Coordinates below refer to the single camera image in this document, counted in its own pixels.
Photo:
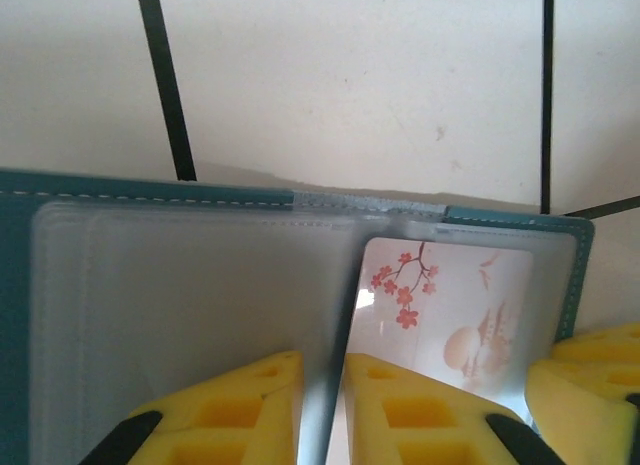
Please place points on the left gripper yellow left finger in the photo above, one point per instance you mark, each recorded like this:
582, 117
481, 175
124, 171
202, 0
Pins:
225, 410

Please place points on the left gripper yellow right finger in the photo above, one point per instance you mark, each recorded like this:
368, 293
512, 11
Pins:
415, 420

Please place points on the teal card holder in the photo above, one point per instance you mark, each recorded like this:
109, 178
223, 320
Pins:
150, 295

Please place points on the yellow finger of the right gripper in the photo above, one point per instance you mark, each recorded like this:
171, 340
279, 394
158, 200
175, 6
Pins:
600, 347
585, 415

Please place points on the white floral credit card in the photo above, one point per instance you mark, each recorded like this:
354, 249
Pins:
450, 295

